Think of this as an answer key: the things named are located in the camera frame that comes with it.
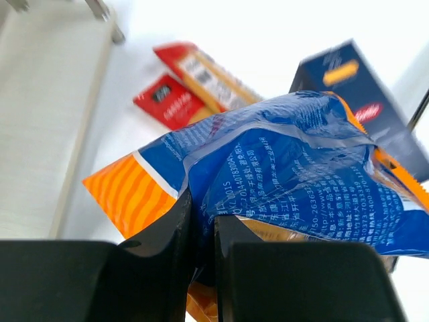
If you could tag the red spaghetti pack front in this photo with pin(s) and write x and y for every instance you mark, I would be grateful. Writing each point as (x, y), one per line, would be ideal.
(171, 103)

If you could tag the dark blue Barilla box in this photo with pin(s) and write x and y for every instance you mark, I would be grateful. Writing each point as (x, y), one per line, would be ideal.
(344, 70)

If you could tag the red spaghetti pack barcode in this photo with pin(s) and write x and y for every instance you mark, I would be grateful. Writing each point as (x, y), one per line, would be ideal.
(214, 85)

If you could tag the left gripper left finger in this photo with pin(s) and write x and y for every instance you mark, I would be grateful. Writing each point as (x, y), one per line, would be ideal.
(144, 278)

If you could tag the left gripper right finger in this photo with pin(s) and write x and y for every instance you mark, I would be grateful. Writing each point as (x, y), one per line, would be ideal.
(298, 281)

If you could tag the blue orange pasta bag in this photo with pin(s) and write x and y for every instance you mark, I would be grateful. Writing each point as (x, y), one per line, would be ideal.
(298, 167)

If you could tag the white two-tier metal shelf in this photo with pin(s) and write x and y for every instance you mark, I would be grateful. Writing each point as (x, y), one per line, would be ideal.
(54, 55)

